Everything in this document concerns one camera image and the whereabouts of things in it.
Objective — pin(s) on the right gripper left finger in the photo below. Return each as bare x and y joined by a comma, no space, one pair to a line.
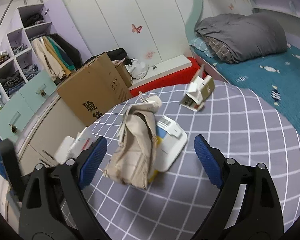
41,215

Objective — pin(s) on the grey folded duvet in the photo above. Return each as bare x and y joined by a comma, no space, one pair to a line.
236,38

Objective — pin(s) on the white plastic bag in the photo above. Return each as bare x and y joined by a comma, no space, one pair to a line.
137,69

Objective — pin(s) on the hanging jackets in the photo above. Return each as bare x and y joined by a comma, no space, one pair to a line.
59,58

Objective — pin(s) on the yellow white carton box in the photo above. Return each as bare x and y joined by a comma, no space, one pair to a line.
171,141

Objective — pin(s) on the purple cube shelf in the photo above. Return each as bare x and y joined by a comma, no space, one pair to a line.
22,71

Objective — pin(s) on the small white olive carton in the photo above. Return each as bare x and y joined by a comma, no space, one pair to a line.
197,93

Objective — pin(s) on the teal patterned bed sheet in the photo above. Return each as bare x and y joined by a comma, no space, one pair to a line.
275,78

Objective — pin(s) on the beige paper bag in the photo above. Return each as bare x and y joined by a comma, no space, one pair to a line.
133,160

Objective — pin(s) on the long beige low cabinet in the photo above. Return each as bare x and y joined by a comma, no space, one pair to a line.
44,133

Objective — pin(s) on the teal bunk bed frame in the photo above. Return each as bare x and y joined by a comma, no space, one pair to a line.
215,2

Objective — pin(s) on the tall brown cardboard box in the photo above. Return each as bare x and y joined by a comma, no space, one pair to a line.
94,89

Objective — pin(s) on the white wardrobe doors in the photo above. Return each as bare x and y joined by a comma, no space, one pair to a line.
148,30

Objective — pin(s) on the red white packet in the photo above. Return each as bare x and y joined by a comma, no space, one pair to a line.
72,147

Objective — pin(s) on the mint drawer unit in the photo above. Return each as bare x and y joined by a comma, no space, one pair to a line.
21,107

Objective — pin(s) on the red storage bench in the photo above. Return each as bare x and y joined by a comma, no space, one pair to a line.
181,77

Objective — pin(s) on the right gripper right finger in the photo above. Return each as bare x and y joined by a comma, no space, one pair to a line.
260,215

